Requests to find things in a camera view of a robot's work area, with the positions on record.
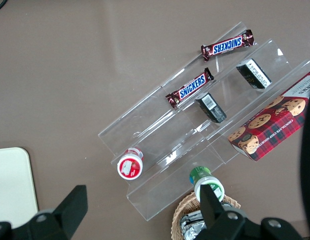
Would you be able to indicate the cream plastic tray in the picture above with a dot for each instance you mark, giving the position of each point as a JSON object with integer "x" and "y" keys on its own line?
{"x": 12, "y": 185}

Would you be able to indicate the red tartan cookie box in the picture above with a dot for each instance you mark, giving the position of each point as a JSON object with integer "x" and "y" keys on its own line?
{"x": 272, "y": 125}

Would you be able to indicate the foil-wrapped pack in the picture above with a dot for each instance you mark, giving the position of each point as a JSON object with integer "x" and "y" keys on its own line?
{"x": 192, "y": 226}

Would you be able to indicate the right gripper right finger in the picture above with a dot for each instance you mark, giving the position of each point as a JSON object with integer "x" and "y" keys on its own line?
{"x": 212, "y": 210}

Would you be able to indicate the light wicker basket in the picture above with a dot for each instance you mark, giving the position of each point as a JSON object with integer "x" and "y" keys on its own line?
{"x": 185, "y": 205}

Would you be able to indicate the small black carton box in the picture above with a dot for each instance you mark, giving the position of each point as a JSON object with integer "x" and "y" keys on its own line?
{"x": 255, "y": 73}
{"x": 210, "y": 107}

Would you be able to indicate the green lidded snack cup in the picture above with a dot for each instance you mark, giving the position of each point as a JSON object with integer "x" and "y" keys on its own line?
{"x": 207, "y": 181}

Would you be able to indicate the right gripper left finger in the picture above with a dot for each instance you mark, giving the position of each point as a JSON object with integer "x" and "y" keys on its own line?
{"x": 70, "y": 210}

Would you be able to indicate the clear acrylic stepped display stand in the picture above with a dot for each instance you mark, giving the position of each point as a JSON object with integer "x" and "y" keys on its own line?
{"x": 170, "y": 140}

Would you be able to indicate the Snickers chocolate bar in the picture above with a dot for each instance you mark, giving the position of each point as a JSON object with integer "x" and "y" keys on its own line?
{"x": 227, "y": 45}
{"x": 191, "y": 87}

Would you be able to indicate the red strawberry yogurt cup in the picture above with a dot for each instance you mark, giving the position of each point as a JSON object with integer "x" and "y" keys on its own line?
{"x": 130, "y": 167}

